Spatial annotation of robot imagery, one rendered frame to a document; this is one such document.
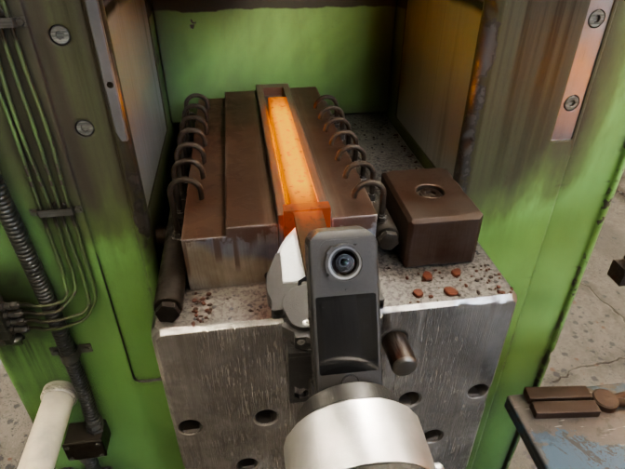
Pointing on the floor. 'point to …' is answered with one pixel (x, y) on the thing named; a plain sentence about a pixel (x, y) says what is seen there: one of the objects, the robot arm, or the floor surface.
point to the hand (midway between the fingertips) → (310, 229)
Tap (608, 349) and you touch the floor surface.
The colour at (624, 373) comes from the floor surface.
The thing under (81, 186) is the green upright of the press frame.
